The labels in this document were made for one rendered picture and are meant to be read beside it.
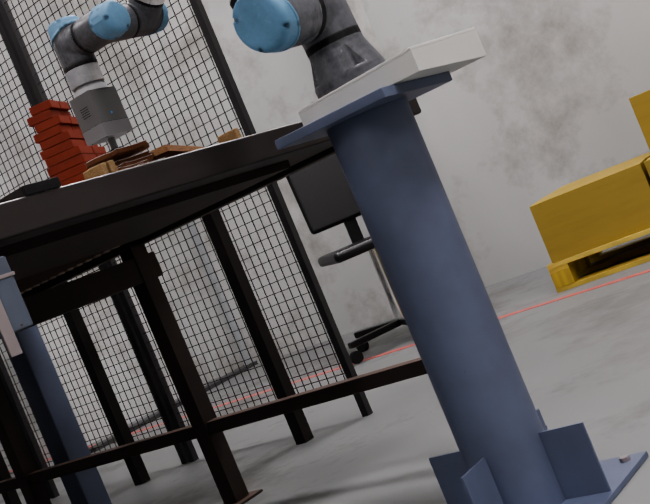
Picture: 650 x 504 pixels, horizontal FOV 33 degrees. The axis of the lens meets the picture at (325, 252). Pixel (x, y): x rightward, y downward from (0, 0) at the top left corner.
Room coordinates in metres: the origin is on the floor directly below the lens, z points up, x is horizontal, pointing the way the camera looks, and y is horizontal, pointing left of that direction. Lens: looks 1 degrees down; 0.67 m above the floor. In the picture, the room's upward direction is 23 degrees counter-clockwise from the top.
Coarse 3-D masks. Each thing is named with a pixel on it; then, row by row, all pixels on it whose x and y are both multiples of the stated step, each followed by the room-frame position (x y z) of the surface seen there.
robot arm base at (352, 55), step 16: (336, 32) 2.11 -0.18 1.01; (352, 32) 2.12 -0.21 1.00; (320, 48) 2.12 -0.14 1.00; (336, 48) 2.11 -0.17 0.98; (352, 48) 2.11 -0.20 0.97; (368, 48) 2.12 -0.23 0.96; (320, 64) 2.12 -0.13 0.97; (336, 64) 2.10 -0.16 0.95; (352, 64) 2.11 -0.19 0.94; (368, 64) 2.10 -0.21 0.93; (320, 80) 2.13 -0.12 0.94; (336, 80) 2.10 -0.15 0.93; (320, 96) 2.14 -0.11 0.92
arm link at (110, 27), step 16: (112, 0) 2.27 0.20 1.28; (96, 16) 2.25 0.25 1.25; (112, 16) 2.25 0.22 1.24; (128, 16) 2.29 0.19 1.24; (80, 32) 2.29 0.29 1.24; (96, 32) 2.27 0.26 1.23; (112, 32) 2.26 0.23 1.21; (128, 32) 2.33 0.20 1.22; (80, 48) 2.31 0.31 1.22; (96, 48) 2.31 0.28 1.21
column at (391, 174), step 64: (320, 128) 2.07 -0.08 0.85; (384, 128) 2.08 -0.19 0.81; (384, 192) 2.09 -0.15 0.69; (384, 256) 2.13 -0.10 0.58; (448, 256) 2.09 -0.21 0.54; (448, 320) 2.08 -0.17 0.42; (448, 384) 2.11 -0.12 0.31; (512, 384) 2.10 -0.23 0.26; (512, 448) 2.08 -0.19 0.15; (576, 448) 2.08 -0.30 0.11
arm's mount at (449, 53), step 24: (408, 48) 1.98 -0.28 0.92; (432, 48) 2.04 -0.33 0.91; (456, 48) 2.11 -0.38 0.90; (480, 48) 2.19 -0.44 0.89; (384, 72) 2.02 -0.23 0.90; (408, 72) 1.99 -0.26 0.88; (432, 72) 2.09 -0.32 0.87; (336, 96) 2.09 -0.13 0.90; (360, 96) 2.06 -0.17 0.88; (312, 120) 2.13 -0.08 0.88
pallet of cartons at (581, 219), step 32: (640, 96) 5.12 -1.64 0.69; (640, 160) 5.02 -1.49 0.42; (576, 192) 4.94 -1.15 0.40; (608, 192) 4.89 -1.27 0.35; (640, 192) 4.84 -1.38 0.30; (544, 224) 5.01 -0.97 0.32; (576, 224) 4.96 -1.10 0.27; (608, 224) 4.91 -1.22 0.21; (640, 224) 4.86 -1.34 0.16; (576, 256) 4.97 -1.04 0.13; (608, 256) 5.57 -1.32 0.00
